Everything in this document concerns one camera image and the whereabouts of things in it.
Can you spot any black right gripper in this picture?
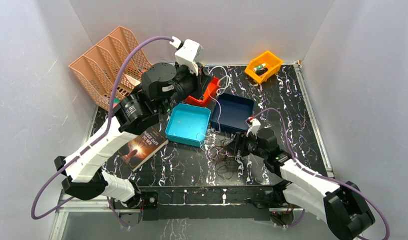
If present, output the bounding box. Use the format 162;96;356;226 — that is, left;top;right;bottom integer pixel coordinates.
223;129;267;159

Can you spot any white thin cable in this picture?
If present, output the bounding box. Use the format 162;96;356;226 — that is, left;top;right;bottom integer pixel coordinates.
195;65;233;147

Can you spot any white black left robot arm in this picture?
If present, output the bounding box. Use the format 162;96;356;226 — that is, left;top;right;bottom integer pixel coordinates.
54;62;213;208

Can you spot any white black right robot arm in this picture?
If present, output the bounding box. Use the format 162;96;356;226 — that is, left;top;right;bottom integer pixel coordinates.
224;128;376;240

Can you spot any red square tray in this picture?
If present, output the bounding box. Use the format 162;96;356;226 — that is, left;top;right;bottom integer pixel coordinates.
185;77;220;108

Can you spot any navy blue square tray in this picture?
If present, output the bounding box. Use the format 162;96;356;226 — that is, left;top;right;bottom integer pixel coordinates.
210;93;255;134

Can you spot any cyan square tray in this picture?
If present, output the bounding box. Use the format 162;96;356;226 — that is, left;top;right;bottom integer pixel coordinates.
165;103;211;147

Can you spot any black tube in bin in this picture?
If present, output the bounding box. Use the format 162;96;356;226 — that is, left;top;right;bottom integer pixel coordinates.
255;67;268;76

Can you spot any green white tube in bin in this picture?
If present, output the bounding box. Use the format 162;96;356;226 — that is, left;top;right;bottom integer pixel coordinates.
253;63;266;72

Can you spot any yellow plastic bin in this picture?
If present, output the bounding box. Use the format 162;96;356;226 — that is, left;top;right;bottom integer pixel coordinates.
245;50;284;84

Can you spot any three days to see book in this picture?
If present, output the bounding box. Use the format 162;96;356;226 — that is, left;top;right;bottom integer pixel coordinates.
116;127;168;172

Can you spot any peach plastic file organizer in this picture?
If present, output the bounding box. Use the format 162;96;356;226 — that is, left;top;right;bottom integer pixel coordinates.
69;26;152;110

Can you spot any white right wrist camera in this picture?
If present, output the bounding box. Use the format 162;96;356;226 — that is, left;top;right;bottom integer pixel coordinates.
246;117;261;137

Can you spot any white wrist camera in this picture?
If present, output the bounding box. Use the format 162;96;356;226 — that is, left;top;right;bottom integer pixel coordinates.
175;39;202;76
246;117;261;137

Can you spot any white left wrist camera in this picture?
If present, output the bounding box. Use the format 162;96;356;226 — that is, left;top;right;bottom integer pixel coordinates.
175;39;202;76

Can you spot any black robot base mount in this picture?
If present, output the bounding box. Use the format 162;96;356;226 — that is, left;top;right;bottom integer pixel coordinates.
110;185;304;228

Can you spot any aluminium frame rail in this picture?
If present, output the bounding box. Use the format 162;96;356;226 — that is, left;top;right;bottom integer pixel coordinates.
59;185;324;213

